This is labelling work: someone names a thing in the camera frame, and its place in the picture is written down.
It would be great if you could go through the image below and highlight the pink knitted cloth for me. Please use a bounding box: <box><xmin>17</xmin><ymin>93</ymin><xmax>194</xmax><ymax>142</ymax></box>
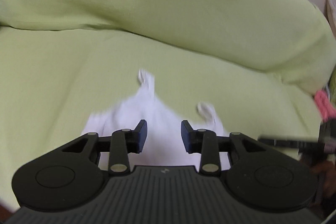
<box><xmin>314</xmin><ymin>90</ymin><xmax>335</xmax><ymax>122</ymax></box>

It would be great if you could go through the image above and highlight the white cotton garment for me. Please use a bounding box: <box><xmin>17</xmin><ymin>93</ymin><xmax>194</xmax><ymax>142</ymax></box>
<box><xmin>81</xmin><ymin>69</ymin><xmax>229</xmax><ymax>171</ymax></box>

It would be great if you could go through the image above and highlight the light green sofa cover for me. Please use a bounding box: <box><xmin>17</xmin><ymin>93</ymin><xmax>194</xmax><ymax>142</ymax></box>
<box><xmin>1</xmin><ymin>0</ymin><xmax>335</xmax><ymax>210</ymax></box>

